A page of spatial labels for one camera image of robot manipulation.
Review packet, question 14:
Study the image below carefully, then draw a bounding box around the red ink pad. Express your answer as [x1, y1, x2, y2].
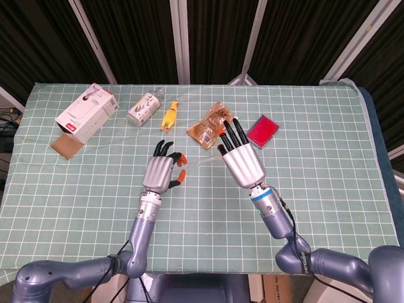
[245, 114, 281, 150]

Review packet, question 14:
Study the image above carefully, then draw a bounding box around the dark blue table padding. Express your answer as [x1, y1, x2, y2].
[356, 86, 404, 196]

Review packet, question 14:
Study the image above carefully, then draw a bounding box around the clear bottle with floral label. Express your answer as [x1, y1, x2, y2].
[127, 87, 165, 128]

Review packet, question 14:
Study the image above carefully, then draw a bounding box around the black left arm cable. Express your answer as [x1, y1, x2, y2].
[88, 239, 131, 303]

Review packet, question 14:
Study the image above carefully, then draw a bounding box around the white box under table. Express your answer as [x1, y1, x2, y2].
[91, 274, 130, 303]
[304, 279, 376, 303]

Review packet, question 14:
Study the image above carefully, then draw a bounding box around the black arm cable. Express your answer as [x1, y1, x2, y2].
[274, 192, 364, 293]
[88, 239, 131, 303]

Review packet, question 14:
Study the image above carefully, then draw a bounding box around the grey-blue robot torso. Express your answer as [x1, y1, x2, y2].
[126, 273, 253, 303]

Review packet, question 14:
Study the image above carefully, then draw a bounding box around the brown cardboard box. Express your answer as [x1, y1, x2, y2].
[262, 274, 313, 303]

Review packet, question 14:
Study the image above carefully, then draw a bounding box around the white frame post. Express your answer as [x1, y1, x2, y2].
[321, 0, 404, 81]
[69, 0, 117, 85]
[227, 0, 269, 86]
[169, 0, 192, 85]

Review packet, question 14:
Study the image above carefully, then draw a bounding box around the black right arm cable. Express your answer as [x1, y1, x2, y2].
[274, 192, 364, 293]

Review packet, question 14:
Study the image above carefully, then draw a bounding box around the clear thin tube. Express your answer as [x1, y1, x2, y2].
[186, 154, 223, 167]

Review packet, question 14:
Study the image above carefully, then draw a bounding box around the brown liquid spout pouch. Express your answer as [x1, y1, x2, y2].
[186, 101, 239, 148]

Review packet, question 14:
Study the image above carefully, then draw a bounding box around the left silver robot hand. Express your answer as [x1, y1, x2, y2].
[142, 140, 189, 193]

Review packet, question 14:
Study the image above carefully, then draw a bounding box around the white product box brown flap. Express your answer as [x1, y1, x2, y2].
[50, 83, 120, 160]

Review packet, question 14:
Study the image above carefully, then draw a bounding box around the yellow rubber chicken toy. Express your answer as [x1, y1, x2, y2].
[161, 99, 180, 132]

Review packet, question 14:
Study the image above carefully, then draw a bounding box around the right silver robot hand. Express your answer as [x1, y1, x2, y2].
[217, 119, 266, 189]

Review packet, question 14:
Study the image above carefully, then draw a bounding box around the green checked tablecloth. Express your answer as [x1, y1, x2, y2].
[0, 82, 398, 280]

